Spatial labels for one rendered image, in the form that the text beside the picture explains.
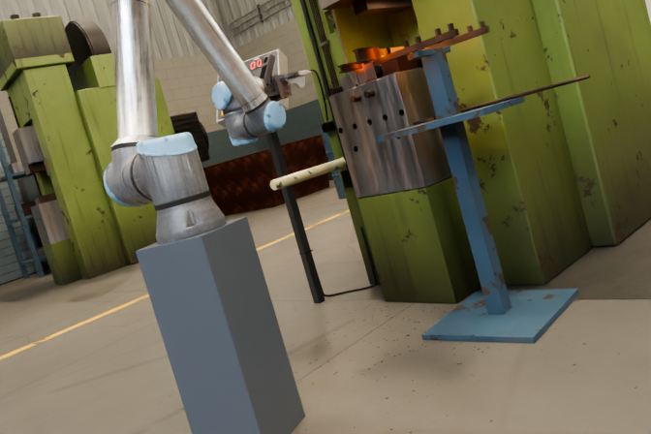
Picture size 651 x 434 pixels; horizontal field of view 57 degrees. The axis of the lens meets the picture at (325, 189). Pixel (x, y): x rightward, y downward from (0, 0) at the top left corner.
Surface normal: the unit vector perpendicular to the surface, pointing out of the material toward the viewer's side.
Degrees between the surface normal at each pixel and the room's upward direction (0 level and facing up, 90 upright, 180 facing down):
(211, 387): 90
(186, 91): 90
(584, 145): 90
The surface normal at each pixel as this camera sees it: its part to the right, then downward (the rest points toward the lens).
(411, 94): 0.65, -0.12
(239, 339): 0.88, -0.21
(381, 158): -0.71, 0.26
